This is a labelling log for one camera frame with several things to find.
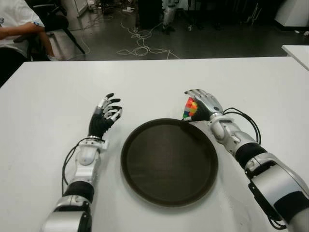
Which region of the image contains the white board panel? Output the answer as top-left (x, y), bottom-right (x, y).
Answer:
top-left (72, 0), bottom-right (90, 17)

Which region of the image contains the black office chair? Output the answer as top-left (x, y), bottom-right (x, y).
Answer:
top-left (14, 3), bottom-right (86, 61)

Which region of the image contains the person in white shirt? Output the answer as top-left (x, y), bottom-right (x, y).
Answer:
top-left (0, 0), bottom-right (57, 88)

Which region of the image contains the white side table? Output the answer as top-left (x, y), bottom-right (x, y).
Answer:
top-left (281, 44), bottom-right (309, 71)

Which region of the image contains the white cabinet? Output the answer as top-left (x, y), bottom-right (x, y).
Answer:
top-left (275, 0), bottom-right (309, 27)

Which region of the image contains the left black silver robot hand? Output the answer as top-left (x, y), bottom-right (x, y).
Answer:
top-left (88, 92), bottom-right (123, 139)

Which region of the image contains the grey metal frame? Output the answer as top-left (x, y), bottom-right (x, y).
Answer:
top-left (245, 1), bottom-right (263, 25)

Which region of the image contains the black tall column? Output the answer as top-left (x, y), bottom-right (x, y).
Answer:
top-left (137, 0), bottom-right (165, 29)

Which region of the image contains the white floor cable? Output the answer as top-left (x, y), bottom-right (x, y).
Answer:
top-left (116, 18), bottom-right (181, 60)

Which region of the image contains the dark brown round plate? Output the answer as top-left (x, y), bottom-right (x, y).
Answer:
top-left (120, 117), bottom-right (220, 209)

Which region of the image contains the silver humanoid robot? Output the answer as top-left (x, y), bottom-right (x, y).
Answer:
top-left (162, 0), bottom-right (178, 34)

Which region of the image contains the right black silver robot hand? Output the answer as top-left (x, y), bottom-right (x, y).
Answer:
top-left (184, 88), bottom-right (224, 122)

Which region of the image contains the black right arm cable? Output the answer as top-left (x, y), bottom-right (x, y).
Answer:
top-left (223, 107), bottom-right (261, 145)

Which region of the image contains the multicoloured Rubik's cube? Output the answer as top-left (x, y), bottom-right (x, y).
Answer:
top-left (182, 97), bottom-right (199, 119)

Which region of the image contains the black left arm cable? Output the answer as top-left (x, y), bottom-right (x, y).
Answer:
top-left (62, 139), bottom-right (84, 191)

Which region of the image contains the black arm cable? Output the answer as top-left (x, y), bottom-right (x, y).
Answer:
top-left (62, 139), bottom-right (84, 191)
top-left (223, 107), bottom-right (261, 145)

